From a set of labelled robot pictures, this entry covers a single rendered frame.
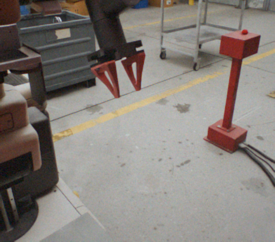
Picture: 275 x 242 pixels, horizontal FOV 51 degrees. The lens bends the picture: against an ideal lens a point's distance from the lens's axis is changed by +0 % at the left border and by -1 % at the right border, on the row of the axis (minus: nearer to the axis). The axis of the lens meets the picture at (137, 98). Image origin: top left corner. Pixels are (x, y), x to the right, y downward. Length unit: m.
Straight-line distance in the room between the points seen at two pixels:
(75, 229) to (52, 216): 1.01
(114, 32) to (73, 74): 2.34
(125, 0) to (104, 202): 1.36
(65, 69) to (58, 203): 1.70
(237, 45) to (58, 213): 1.33
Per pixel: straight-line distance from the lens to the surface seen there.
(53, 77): 2.80
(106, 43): 0.57
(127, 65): 0.63
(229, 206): 1.78
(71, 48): 2.82
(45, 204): 1.39
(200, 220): 1.67
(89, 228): 0.32
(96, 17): 0.58
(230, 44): 1.88
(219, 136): 2.16
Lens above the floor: 1.25
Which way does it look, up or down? 27 degrees down
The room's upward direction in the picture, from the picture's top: straight up
